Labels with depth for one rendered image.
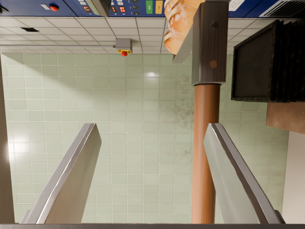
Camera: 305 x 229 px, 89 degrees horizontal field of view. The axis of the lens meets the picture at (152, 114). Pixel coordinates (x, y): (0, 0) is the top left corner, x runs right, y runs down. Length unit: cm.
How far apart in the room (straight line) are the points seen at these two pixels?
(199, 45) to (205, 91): 5
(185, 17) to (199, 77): 14
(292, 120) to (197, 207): 85
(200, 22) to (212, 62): 5
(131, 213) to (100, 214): 30
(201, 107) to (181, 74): 126
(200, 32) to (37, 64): 164
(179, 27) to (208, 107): 17
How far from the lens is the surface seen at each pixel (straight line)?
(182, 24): 31
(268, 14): 93
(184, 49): 37
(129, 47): 112
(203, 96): 20
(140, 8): 76
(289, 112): 103
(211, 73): 20
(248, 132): 170
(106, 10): 56
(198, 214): 24
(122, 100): 144
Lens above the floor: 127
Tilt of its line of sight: level
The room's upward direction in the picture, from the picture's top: 90 degrees counter-clockwise
